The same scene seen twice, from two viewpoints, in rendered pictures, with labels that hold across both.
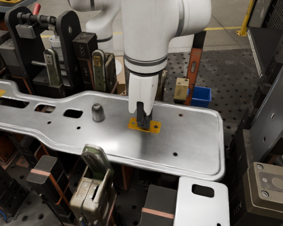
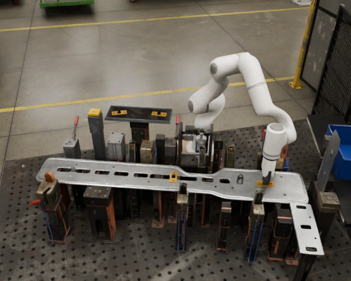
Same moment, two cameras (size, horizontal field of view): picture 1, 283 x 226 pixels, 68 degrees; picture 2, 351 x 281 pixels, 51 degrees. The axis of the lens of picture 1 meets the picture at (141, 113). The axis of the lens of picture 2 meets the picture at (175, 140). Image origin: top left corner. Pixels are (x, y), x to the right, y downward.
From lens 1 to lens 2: 1.41 m
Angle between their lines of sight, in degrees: 10
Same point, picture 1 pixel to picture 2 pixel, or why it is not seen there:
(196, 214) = (300, 214)
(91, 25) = (201, 121)
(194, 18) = (291, 139)
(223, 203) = (310, 210)
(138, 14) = (274, 141)
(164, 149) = (278, 193)
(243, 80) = (307, 148)
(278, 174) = (329, 194)
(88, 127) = (237, 187)
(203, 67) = not seen: hidden behind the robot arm
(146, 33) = (277, 146)
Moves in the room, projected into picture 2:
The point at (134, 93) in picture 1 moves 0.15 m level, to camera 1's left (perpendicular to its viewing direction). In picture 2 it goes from (268, 168) to (237, 170)
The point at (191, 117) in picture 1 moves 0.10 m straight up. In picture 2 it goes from (286, 177) to (290, 163)
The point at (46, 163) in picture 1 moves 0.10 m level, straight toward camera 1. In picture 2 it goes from (227, 204) to (244, 215)
